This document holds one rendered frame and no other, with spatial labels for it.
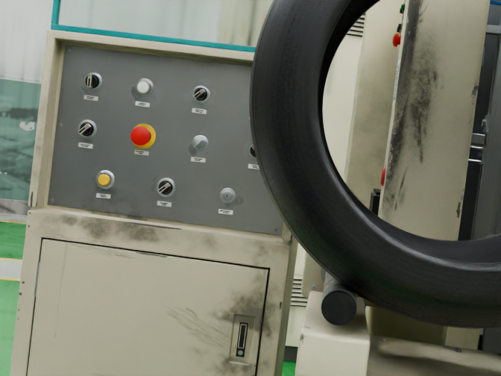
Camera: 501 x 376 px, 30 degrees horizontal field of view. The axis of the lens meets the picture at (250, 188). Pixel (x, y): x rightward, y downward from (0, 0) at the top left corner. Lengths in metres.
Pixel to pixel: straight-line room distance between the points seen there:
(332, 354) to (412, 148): 0.47
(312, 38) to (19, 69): 9.18
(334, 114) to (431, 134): 3.18
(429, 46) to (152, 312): 0.79
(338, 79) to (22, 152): 5.96
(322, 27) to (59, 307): 1.03
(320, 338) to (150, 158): 0.86
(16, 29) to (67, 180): 8.32
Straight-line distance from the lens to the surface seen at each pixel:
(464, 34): 1.56
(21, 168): 10.20
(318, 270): 1.53
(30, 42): 10.28
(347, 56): 4.74
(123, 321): 1.95
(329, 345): 1.19
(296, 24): 1.15
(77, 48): 2.01
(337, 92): 4.72
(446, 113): 1.55
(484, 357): 1.52
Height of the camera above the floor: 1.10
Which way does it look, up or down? 3 degrees down
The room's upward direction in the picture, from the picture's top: 7 degrees clockwise
